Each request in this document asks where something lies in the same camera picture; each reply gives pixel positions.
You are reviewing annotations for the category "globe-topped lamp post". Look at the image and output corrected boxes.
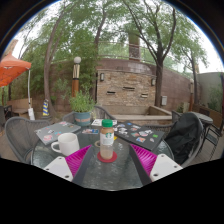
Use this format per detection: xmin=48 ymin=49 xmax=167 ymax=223
xmin=72 ymin=56 xmax=82 ymax=98

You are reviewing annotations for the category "dark-trunked tree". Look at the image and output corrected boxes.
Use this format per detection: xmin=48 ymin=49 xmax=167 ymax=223
xmin=119 ymin=0 xmax=198 ymax=108

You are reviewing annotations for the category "small colourful printed card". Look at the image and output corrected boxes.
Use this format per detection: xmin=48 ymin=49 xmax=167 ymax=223
xmin=81 ymin=128 xmax=100 ymax=135

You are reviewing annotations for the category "black metal chair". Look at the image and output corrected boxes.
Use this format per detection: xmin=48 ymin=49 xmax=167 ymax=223
xmin=199 ymin=114 xmax=224 ymax=161

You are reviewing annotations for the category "grey laptop with stickers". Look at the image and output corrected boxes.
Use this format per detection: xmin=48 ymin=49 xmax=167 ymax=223
xmin=34 ymin=120 xmax=82 ymax=146

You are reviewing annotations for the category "white printed paper sheet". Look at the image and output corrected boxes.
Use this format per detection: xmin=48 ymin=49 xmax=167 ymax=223
xmin=90 ymin=118 xmax=118 ymax=127

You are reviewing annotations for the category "round grey patio table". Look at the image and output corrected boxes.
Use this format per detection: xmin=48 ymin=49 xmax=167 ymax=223
xmin=194 ymin=111 xmax=214 ymax=127

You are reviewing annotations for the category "white ceramic mug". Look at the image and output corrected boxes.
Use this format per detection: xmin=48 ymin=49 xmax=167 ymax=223
xmin=50 ymin=132 xmax=81 ymax=157

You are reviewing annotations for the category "green-capped coffee drink bottle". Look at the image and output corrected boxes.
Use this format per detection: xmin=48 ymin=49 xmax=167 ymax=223
xmin=99 ymin=119 xmax=115 ymax=160

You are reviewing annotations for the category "green plant in teal pot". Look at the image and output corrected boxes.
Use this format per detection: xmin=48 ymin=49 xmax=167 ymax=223
xmin=68 ymin=91 xmax=97 ymax=127

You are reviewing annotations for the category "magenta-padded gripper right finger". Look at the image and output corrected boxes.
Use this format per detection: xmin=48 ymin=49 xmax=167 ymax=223
xmin=127 ymin=143 xmax=183 ymax=187

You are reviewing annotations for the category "leaning grey-trunked tree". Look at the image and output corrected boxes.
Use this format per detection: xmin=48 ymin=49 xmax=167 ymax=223
xmin=23 ymin=0 xmax=101 ymax=118

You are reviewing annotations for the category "black jacket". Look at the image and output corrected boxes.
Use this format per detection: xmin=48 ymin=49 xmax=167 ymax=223
xmin=164 ymin=112 xmax=204 ymax=165

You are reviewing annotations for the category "orange patio umbrella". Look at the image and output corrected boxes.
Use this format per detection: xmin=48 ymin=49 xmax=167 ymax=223
xmin=0 ymin=53 xmax=36 ymax=122

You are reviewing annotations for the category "blue yellow striped cone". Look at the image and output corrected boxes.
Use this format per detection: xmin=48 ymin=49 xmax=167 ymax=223
xmin=42 ymin=98 xmax=51 ymax=117

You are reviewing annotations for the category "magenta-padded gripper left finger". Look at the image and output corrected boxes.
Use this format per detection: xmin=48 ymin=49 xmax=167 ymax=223
xmin=44 ymin=144 xmax=98 ymax=187

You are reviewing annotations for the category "stone brick fountain wall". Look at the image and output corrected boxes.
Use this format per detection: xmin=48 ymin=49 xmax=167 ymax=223
xmin=95 ymin=59 xmax=173 ymax=126

